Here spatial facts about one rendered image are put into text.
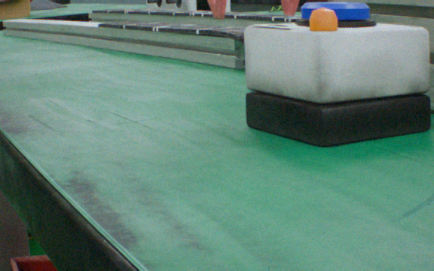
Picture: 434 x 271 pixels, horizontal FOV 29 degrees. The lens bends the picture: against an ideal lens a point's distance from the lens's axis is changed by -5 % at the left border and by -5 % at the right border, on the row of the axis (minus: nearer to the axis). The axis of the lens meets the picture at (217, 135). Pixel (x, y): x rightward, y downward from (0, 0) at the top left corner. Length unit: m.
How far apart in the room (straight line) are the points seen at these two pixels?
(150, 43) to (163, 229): 0.72
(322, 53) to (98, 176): 0.13
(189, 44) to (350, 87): 0.48
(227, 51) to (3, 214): 1.11
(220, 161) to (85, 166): 0.07
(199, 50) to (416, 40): 0.46
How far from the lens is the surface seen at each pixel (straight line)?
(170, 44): 0.97
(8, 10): 2.74
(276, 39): 0.47
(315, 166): 0.40
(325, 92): 0.44
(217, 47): 0.86
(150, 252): 0.29
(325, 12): 0.44
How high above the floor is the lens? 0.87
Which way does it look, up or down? 11 degrees down
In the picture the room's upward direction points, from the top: 2 degrees counter-clockwise
